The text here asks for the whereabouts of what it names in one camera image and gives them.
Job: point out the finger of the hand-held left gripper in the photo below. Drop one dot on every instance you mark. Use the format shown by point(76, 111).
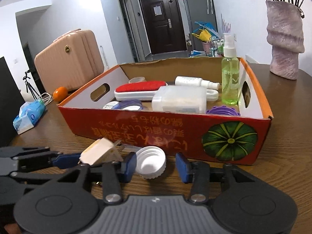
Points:
point(67, 161)
point(36, 176)

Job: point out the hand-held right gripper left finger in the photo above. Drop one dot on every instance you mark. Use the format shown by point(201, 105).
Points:
point(129, 167)

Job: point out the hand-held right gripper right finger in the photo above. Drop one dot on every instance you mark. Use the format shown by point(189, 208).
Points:
point(181, 168)

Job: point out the white ribbed lid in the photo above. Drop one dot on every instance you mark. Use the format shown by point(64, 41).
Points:
point(151, 162)

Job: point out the beige plug adapter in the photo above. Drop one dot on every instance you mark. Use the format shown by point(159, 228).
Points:
point(100, 151)

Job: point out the red cardboard box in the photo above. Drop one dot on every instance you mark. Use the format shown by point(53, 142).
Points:
point(146, 131)

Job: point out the purple-rimmed round lid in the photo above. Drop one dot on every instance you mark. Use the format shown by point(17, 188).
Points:
point(129, 104)

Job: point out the translucent plastic box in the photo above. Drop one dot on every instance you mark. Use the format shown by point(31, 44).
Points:
point(178, 100)

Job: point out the purple ribbed cap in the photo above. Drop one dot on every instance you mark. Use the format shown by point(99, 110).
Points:
point(223, 111)

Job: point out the red lint brush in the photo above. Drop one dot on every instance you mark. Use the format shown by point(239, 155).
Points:
point(139, 87)

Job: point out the white spray bottle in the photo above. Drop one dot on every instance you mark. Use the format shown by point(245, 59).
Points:
point(189, 81)

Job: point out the white round container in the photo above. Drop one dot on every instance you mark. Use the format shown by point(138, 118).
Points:
point(136, 79)

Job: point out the green spray bottle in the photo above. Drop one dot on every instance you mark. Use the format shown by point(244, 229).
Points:
point(229, 78)

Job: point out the blue tissue pack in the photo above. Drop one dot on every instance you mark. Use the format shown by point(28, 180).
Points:
point(29, 115)

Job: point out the orange fruit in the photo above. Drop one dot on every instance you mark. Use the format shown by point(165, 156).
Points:
point(60, 93)

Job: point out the black panel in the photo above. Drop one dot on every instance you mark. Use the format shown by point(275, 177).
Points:
point(9, 102)

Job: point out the black tripod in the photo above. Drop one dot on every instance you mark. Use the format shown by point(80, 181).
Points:
point(28, 85)

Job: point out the pink suitcase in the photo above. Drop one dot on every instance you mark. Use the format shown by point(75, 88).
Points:
point(68, 58)

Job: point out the pink bin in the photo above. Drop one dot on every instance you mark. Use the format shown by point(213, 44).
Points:
point(206, 46)

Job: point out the blue clothes hanger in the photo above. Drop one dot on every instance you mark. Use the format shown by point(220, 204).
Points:
point(207, 25)

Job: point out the dark entrance door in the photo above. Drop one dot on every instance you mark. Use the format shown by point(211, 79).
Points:
point(160, 22)

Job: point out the pink textured vase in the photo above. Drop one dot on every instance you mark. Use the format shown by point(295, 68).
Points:
point(285, 41)

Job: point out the grey refrigerator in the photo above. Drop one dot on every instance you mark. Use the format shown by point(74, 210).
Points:
point(197, 4)

